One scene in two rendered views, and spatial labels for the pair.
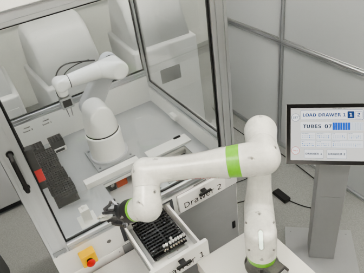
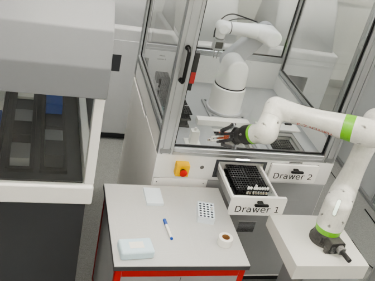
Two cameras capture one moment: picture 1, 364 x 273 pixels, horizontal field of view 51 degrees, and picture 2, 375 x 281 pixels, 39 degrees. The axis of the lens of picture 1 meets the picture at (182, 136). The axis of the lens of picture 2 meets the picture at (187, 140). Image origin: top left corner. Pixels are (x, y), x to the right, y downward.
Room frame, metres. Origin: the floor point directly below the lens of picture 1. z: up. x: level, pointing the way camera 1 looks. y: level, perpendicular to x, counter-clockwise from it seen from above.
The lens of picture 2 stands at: (-1.17, 0.21, 2.40)
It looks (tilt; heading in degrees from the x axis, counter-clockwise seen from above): 30 degrees down; 8
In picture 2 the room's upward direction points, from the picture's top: 13 degrees clockwise
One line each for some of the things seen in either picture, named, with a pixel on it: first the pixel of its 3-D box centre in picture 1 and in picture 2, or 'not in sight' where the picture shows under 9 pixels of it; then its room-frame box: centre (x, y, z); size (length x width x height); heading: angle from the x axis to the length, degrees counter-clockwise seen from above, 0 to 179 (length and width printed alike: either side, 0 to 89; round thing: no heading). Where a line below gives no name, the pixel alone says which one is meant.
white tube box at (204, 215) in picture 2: not in sight; (205, 212); (0.97, 0.33, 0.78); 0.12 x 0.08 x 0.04; 15
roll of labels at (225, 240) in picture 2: not in sight; (225, 240); (0.81, 0.20, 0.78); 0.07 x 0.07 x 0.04
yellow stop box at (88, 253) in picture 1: (88, 257); (182, 169); (1.14, 0.51, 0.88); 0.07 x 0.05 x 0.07; 116
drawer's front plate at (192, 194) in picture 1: (201, 192); (293, 173); (1.44, -0.06, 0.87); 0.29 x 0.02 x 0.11; 116
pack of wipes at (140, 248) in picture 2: not in sight; (135, 248); (0.57, 0.56, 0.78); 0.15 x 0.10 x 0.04; 121
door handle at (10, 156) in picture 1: (19, 174); (185, 66); (1.09, 0.60, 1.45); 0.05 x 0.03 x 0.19; 26
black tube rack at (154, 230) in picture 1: (158, 234); (245, 182); (1.21, 0.18, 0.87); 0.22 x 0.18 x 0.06; 26
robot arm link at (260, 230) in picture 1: (260, 238); (335, 212); (1.00, -0.26, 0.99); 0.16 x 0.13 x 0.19; 168
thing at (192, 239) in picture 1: (158, 233); (244, 182); (1.22, 0.19, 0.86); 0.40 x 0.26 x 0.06; 26
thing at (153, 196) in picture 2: not in sight; (153, 196); (0.98, 0.60, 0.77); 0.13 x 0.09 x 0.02; 27
